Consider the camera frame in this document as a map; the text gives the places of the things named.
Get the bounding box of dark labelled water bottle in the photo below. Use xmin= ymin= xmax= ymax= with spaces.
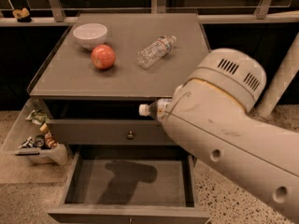
xmin=138 ymin=98 xmax=171 ymax=122

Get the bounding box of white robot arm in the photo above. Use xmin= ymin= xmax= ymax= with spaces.
xmin=162 ymin=49 xmax=299 ymax=224

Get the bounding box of brass top drawer knob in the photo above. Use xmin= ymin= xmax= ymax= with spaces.
xmin=126 ymin=131 xmax=135 ymax=140

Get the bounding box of clear empty plastic bottle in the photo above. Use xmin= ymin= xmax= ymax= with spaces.
xmin=135 ymin=35 xmax=177 ymax=69

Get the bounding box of grey drawer cabinet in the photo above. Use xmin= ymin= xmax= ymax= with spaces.
xmin=26 ymin=12 xmax=213 ymax=147

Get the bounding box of grey top drawer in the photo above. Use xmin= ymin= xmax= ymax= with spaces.
xmin=47 ymin=119 xmax=175 ymax=146

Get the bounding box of grey open middle drawer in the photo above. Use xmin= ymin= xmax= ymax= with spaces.
xmin=48 ymin=146 xmax=210 ymax=224

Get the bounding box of red apple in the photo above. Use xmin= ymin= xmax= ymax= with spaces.
xmin=91 ymin=45 xmax=116 ymax=70

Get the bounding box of white ceramic bowl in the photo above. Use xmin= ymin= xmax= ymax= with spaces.
xmin=73 ymin=23 xmax=107 ymax=50

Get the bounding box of orange snack packet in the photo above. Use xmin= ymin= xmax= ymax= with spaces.
xmin=45 ymin=131 xmax=59 ymax=149

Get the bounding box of crumpled green wrapper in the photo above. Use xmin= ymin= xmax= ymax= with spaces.
xmin=26 ymin=110 xmax=48 ymax=126

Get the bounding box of crushed drink can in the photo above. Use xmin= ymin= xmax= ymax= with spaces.
xmin=34 ymin=135 xmax=45 ymax=147

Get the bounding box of clear plastic trash bin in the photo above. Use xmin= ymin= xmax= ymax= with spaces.
xmin=3 ymin=98 xmax=67 ymax=165

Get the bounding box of white diagonal support pole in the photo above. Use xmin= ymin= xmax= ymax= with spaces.
xmin=256 ymin=38 xmax=299 ymax=118

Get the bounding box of yellow black object on ledge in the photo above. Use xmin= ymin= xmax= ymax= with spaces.
xmin=12 ymin=7 xmax=32 ymax=22

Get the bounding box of metal railing ledge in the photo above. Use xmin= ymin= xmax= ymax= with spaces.
xmin=0 ymin=9 xmax=299 ymax=27

